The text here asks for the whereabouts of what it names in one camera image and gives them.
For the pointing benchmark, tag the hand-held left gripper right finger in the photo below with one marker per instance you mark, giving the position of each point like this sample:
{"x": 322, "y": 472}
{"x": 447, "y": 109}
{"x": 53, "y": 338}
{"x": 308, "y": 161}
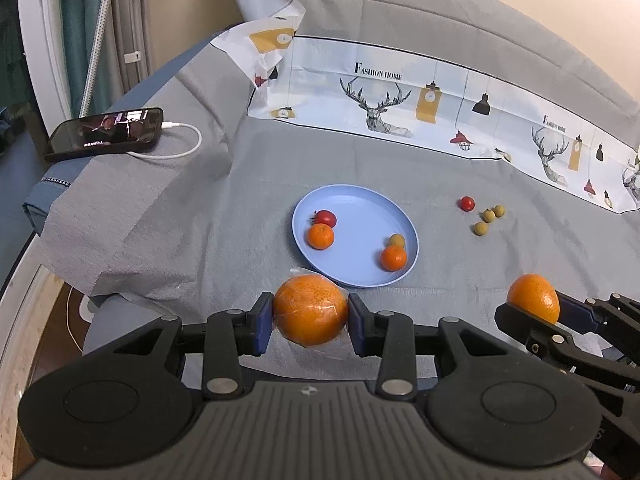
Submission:
{"x": 357, "y": 322}

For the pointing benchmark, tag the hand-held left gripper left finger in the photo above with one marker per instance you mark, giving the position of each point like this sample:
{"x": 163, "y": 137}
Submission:
{"x": 262, "y": 322}

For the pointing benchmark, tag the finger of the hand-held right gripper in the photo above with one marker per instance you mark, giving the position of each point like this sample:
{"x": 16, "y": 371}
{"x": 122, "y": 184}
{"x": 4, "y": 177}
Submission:
{"x": 525, "y": 332}
{"x": 575, "y": 312}

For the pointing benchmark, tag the small mandarin orange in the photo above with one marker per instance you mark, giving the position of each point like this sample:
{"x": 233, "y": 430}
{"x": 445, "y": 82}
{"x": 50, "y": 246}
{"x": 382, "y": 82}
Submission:
{"x": 533, "y": 297}
{"x": 393, "y": 258}
{"x": 320, "y": 236}

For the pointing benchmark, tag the plastic-wrapped mandarin orange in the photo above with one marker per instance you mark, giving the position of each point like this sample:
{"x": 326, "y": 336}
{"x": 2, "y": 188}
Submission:
{"x": 310, "y": 312}

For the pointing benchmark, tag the blue plate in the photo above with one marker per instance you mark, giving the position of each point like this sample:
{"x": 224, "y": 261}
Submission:
{"x": 355, "y": 235}

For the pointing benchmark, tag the red cherry tomato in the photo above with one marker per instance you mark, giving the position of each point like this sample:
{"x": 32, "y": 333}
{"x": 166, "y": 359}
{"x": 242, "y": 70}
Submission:
{"x": 325, "y": 218}
{"x": 467, "y": 203}

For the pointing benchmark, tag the grey bed sheet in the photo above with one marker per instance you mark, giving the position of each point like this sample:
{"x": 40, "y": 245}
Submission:
{"x": 225, "y": 220}

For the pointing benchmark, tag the deer print white cloth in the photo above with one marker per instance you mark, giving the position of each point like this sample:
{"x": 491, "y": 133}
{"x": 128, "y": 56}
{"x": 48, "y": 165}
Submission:
{"x": 325, "y": 90}

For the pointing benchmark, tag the black smartphone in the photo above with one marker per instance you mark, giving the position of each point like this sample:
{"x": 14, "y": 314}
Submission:
{"x": 105, "y": 132}

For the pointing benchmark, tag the white curtain clip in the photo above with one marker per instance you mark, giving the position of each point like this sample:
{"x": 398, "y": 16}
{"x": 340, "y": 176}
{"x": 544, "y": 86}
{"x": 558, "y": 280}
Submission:
{"x": 131, "y": 56}

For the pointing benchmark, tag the patterned stand pole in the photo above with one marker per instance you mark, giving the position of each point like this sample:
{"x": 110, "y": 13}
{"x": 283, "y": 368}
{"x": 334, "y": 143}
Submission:
{"x": 97, "y": 45}

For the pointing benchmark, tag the grey curtain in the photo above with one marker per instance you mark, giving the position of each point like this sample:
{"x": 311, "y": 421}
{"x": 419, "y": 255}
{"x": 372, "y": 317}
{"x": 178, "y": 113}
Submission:
{"x": 135, "y": 10}

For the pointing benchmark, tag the teal curtain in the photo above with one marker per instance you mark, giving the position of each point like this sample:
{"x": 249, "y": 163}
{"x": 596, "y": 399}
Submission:
{"x": 74, "y": 35}

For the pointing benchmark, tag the white bed frame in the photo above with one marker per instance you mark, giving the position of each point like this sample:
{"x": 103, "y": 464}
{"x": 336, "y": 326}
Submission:
{"x": 15, "y": 277}

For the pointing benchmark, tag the white door frame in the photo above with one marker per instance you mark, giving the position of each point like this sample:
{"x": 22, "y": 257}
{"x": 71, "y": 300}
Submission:
{"x": 40, "y": 35}

